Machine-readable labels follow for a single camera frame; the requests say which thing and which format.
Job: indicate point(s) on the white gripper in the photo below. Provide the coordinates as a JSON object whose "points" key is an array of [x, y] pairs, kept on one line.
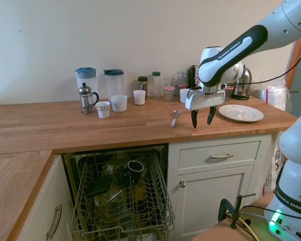
{"points": [[205, 100]]}

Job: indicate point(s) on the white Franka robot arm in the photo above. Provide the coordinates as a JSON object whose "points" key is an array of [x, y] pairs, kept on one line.
{"points": [[210, 72]]}

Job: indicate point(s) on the built-in dishwasher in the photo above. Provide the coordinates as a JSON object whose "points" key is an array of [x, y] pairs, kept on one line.
{"points": [[66, 173]]}

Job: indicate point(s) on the plain white cup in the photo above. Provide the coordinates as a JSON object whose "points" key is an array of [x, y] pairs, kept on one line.
{"points": [[184, 96]]}

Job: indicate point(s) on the glass jar red checkered lid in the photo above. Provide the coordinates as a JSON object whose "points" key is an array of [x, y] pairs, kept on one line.
{"points": [[228, 94]]}

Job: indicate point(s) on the white plate gold rim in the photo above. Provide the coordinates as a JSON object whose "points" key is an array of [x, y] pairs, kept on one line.
{"points": [[240, 113]]}

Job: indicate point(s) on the small jar red checkered lid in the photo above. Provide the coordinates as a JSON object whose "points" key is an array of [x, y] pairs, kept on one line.
{"points": [[169, 95]]}

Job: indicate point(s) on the black shaker bottle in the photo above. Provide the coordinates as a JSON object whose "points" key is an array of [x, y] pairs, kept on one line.
{"points": [[191, 75]]}

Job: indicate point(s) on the oatmeal cup red label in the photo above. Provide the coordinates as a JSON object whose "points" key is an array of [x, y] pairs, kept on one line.
{"points": [[197, 74]]}

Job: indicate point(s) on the tall clear glass jar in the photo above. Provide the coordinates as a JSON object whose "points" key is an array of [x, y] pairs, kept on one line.
{"points": [[182, 77]]}

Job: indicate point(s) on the clear drinking glass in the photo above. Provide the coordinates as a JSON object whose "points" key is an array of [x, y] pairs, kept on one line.
{"points": [[168, 81]]}

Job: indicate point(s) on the steel electric kettle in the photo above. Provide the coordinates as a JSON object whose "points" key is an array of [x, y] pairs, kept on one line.
{"points": [[244, 85]]}

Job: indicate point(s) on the clear jar green lid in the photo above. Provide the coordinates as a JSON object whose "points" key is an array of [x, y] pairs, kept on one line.
{"points": [[156, 86]]}

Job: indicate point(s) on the white ribbed cup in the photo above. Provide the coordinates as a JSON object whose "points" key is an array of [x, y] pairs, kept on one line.
{"points": [[139, 98]]}

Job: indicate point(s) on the spice jar black lid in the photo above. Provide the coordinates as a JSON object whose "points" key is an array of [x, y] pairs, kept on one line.
{"points": [[143, 84]]}

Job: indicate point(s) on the round metal cabinet knob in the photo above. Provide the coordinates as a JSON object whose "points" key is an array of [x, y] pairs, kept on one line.
{"points": [[182, 184]]}

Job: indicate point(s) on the clear plastic bag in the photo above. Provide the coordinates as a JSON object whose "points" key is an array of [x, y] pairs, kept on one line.
{"points": [[273, 95], [272, 170]]}

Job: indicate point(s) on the white base cabinet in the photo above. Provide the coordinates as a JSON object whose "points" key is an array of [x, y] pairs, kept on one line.
{"points": [[215, 195], [40, 200]]}

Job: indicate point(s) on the wide white mug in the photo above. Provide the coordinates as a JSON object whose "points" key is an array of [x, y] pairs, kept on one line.
{"points": [[119, 104]]}

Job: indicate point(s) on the black mug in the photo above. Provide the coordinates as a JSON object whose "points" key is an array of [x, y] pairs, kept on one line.
{"points": [[135, 173]]}

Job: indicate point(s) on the black C-clamp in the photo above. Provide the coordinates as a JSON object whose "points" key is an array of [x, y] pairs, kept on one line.
{"points": [[227, 204]]}

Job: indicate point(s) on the clear pitcher dark blue lid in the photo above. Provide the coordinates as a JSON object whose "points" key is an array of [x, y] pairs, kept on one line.
{"points": [[114, 85]]}

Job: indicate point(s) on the white patterned mug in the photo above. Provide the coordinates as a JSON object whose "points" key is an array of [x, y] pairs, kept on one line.
{"points": [[102, 111]]}

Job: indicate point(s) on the clear jar with label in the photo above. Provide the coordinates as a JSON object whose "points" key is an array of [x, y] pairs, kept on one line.
{"points": [[109, 169]]}

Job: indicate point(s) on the silver utensil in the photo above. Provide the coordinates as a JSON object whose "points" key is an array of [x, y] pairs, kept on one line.
{"points": [[115, 195]]}

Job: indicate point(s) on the glass french press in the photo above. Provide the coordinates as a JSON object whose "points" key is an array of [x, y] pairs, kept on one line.
{"points": [[86, 100]]}

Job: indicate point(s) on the clear pitcher light blue lid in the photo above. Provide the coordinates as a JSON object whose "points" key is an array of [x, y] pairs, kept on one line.
{"points": [[89, 80]]}

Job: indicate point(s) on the black plastic tray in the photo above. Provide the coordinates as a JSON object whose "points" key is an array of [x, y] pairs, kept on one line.
{"points": [[97, 187]]}

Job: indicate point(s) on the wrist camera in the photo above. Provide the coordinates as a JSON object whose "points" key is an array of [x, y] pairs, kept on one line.
{"points": [[222, 87]]}

